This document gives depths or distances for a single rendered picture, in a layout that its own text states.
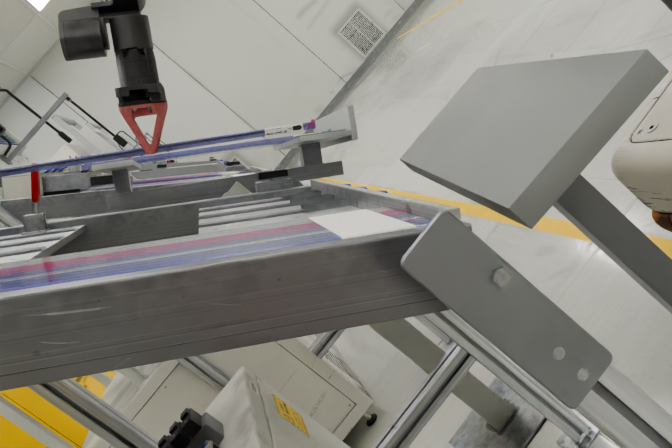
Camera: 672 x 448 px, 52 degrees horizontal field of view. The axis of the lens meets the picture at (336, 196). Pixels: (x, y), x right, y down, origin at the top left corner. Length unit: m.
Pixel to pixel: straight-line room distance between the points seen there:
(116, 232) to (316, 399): 1.07
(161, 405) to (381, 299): 1.58
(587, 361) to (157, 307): 0.30
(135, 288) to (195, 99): 8.13
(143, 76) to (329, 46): 7.80
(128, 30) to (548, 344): 0.77
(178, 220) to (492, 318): 0.76
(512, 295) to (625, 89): 0.42
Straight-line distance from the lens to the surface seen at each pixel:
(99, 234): 1.18
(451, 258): 0.47
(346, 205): 0.87
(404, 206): 0.64
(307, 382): 2.06
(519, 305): 0.49
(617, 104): 0.86
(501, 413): 1.65
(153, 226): 1.17
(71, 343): 0.50
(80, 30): 1.08
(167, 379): 2.03
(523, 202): 0.82
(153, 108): 1.05
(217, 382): 2.00
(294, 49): 8.75
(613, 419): 0.56
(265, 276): 0.49
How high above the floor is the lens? 0.90
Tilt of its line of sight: 11 degrees down
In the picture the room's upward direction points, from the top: 50 degrees counter-clockwise
